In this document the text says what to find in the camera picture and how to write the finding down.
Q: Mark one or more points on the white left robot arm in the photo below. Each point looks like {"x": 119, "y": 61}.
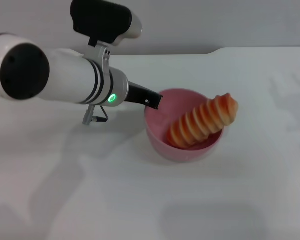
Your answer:
{"x": 52, "y": 77}

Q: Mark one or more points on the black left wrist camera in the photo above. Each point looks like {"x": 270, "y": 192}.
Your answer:
{"x": 105, "y": 22}

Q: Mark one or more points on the pink plastic bowl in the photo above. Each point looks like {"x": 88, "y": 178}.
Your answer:
{"x": 185, "y": 147}

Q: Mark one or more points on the orange striped bread roll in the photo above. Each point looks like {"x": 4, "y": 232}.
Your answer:
{"x": 202, "y": 122}

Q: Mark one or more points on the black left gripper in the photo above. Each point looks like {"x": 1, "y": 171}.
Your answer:
{"x": 135, "y": 93}

